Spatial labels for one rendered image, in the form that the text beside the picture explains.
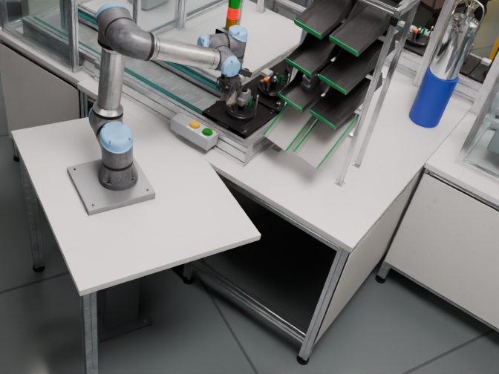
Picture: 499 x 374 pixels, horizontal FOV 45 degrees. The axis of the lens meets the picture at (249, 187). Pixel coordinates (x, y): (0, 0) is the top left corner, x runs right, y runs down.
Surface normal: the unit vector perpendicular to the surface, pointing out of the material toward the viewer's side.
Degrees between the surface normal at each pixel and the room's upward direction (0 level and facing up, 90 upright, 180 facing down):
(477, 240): 90
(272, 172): 0
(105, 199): 2
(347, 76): 25
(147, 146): 0
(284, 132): 45
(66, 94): 90
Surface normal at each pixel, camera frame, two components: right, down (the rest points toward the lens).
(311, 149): -0.39, -0.25
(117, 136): 0.17, -0.63
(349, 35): -0.16, -0.50
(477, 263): -0.58, 0.48
